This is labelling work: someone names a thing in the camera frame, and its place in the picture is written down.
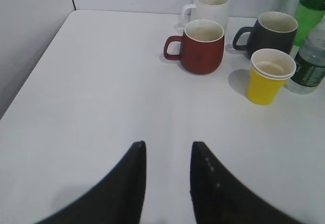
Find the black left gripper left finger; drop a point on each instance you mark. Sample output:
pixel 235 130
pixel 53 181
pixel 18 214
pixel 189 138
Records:
pixel 117 198

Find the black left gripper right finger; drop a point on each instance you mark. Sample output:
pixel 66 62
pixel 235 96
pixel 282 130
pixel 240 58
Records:
pixel 219 197

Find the yellow paper cup stack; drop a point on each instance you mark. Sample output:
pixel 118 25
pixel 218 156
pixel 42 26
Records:
pixel 270 70

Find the clear water bottle green label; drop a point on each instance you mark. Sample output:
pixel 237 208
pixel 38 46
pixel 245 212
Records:
pixel 310 63

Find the dark grey ceramic mug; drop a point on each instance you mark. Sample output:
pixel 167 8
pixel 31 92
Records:
pixel 273 30

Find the white ceramic mug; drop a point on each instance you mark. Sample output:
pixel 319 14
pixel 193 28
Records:
pixel 214 10

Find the green soda bottle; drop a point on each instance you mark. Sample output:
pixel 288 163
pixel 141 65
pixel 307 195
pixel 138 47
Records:
pixel 308 14

